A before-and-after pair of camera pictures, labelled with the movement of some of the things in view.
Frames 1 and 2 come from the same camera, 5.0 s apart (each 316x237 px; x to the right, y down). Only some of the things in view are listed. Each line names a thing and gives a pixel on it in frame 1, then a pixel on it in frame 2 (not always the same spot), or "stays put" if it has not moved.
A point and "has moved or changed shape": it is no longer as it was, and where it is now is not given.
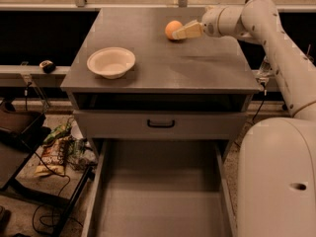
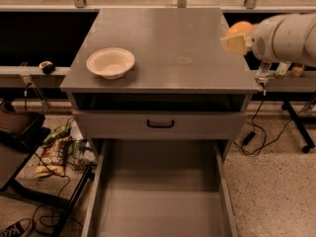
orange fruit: (172, 27) has moved or changed shape
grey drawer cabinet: (194, 89) stays put
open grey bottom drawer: (160, 188) stays put
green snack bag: (58, 132) stays put
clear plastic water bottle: (265, 69) stays put
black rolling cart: (23, 130) stays put
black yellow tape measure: (47, 66) stays put
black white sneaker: (5, 218) to (17, 229)
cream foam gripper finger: (192, 30) to (235, 44)
